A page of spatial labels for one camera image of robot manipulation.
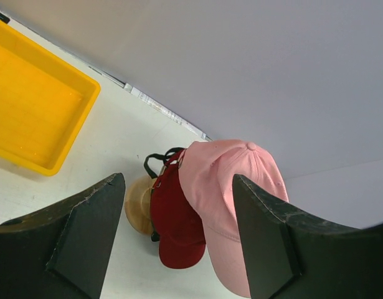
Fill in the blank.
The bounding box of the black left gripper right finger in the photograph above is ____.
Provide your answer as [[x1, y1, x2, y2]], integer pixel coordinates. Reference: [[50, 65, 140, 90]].
[[232, 174, 383, 298]]

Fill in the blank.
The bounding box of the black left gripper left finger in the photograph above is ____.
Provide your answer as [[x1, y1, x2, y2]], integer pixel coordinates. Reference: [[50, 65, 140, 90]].
[[0, 173, 125, 298]]

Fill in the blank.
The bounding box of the red LA cap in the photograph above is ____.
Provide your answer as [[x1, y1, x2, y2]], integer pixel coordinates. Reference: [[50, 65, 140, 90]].
[[144, 148, 206, 269]]

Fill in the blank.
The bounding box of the pink cap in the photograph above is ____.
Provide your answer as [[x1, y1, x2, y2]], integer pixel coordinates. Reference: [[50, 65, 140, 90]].
[[179, 140, 288, 298]]

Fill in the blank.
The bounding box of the wooden hat stand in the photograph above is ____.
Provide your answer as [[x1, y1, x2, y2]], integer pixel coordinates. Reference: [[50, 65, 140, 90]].
[[124, 175, 156, 235]]

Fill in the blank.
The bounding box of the yellow plastic tray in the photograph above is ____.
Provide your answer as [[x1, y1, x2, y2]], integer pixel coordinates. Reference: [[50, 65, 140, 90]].
[[0, 20, 101, 176]]

